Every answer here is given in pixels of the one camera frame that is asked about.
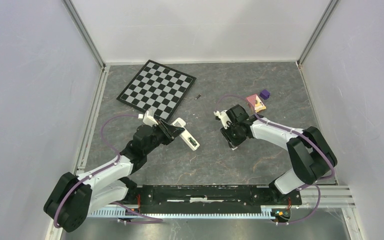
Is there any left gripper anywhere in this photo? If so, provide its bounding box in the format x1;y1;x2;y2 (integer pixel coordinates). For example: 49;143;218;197
144;118;185;155

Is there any long white remote control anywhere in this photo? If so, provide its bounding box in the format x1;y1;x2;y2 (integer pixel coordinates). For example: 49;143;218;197
172;117;200;151

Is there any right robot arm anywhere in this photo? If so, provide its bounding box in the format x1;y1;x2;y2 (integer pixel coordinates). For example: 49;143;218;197
213;104;338;204

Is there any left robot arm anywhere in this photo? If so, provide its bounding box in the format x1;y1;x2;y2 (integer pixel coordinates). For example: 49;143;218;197
43;120;186;233

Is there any red and yellow block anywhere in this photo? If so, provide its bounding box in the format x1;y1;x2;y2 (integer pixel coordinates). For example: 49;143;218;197
246;94;267;113

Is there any black and grey chessboard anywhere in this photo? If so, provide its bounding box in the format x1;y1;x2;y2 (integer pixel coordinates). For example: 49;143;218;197
116;60;197;122

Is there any purple cube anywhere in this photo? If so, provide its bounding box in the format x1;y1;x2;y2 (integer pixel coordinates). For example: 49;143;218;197
259;89;271;100

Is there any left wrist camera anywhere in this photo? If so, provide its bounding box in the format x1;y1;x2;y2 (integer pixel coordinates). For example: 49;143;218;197
137;108;159;127

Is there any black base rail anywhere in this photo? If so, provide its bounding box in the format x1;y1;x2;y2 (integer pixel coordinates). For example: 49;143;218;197
119;184;303;214

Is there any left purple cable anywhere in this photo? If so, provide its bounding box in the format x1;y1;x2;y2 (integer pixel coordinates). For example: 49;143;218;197
52;114;142;229

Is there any white slotted cable duct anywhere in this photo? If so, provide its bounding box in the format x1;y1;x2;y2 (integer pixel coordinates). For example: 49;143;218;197
88;205;275;220

